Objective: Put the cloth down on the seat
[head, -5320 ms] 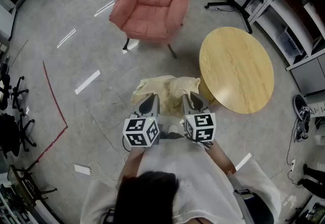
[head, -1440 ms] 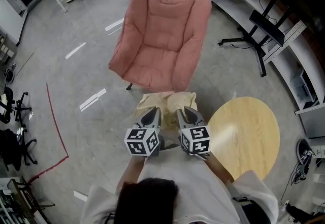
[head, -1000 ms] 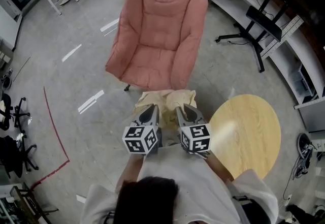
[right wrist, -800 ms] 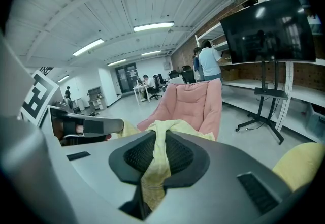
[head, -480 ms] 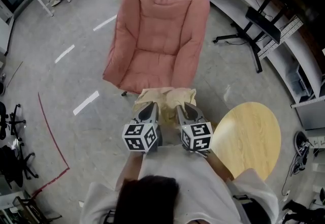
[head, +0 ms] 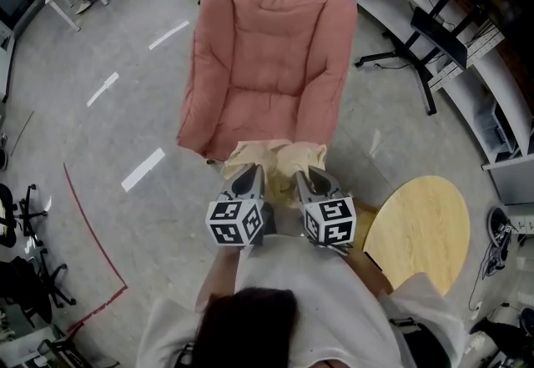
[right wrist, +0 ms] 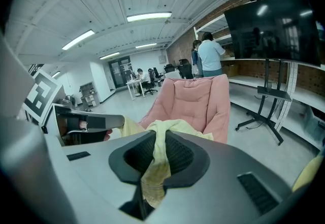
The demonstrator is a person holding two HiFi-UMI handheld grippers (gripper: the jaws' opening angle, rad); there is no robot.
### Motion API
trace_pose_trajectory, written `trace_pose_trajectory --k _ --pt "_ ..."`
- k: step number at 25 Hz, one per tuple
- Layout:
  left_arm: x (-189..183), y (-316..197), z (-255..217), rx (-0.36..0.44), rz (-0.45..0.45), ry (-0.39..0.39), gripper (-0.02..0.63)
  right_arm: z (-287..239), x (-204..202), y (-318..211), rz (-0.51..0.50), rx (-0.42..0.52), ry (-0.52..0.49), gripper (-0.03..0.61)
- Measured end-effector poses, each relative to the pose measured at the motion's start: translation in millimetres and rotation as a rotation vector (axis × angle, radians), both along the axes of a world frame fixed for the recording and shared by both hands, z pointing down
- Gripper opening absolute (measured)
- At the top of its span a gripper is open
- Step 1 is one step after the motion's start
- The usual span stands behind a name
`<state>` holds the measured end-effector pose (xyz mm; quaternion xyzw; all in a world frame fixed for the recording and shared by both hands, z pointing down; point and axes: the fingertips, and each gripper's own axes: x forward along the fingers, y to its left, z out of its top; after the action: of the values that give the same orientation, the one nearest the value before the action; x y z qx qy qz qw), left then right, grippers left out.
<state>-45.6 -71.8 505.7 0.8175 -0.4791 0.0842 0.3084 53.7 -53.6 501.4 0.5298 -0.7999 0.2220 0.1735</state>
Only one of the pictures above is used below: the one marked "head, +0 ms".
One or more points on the large black television screen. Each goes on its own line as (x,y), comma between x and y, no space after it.
(440,36)

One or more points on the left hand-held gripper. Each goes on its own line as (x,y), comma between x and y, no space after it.
(233,224)

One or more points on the round wooden side table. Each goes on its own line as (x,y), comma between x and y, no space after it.
(421,228)

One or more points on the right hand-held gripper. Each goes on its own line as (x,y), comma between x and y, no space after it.
(331,224)

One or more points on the person's left forearm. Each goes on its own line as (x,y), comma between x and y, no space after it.
(219,274)

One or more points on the black television floor stand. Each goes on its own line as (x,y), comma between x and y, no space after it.
(421,74)

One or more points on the black swivel office chair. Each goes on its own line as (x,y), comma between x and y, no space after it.
(37,287)
(31,216)

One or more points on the person's white shirt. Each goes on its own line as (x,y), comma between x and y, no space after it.
(317,295)

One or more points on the person's right forearm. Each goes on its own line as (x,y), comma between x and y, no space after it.
(369,270)

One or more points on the beige cloth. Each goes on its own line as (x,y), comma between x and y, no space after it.
(279,166)

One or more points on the translucent plastic storage bin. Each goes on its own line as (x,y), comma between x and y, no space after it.
(496,128)

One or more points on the pink cushioned lounge chair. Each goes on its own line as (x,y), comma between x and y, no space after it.
(267,66)

